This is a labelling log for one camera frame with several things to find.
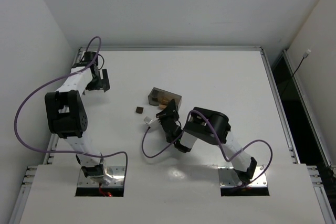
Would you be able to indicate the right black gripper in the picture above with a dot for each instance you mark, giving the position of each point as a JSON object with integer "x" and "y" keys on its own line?
{"x": 165, "y": 116}

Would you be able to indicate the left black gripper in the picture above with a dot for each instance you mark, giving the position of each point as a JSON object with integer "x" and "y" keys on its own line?
{"x": 100, "y": 85}

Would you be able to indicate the smoky transparent plastic bin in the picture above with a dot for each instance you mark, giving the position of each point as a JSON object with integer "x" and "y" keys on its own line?
{"x": 163, "y": 93}

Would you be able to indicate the thick light wood block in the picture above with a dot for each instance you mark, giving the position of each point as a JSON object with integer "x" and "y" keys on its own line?
{"x": 163, "y": 102}

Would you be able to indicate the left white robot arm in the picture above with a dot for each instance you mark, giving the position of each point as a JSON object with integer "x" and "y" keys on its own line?
{"x": 67, "y": 117}

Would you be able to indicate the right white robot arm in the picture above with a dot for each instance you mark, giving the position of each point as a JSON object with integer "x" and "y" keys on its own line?
{"x": 211, "y": 127}

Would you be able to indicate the dark brown arch block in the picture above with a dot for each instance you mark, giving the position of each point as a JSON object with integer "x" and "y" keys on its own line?
{"x": 154, "y": 95}

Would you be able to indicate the dark brown wood cube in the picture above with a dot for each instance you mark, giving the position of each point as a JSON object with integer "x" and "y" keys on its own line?
{"x": 139, "y": 110}

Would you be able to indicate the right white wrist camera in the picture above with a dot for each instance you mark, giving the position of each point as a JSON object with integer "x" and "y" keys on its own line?
{"x": 152, "y": 123}

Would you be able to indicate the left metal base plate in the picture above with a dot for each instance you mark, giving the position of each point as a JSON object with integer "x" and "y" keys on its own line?
{"x": 111, "y": 177}

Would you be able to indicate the metal base plate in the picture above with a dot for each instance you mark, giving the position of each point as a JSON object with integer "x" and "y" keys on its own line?
{"x": 228, "y": 178}
{"x": 111, "y": 177}

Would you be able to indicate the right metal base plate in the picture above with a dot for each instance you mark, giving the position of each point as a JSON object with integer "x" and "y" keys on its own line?
{"x": 228, "y": 178}

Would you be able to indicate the black wall cable white plug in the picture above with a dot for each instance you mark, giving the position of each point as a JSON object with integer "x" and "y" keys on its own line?
{"x": 304, "y": 56}

